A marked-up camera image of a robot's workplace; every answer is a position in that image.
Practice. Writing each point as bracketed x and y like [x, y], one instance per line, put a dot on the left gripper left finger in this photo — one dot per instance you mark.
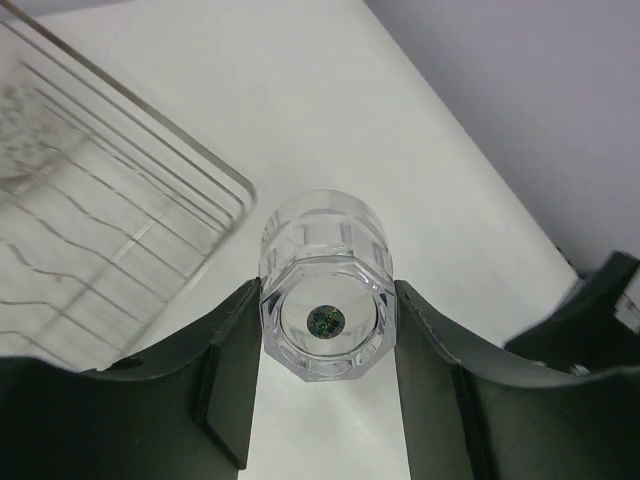
[179, 409]

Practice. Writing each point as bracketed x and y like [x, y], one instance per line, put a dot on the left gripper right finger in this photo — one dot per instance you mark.
[472, 410]

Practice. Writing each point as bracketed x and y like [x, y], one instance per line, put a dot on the wire dish rack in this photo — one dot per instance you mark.
[103, 240]

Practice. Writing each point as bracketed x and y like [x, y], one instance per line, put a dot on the white mug orange interior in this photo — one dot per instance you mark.
[28, 128]

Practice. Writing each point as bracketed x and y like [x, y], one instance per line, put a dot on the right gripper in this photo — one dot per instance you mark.
[584, 332]

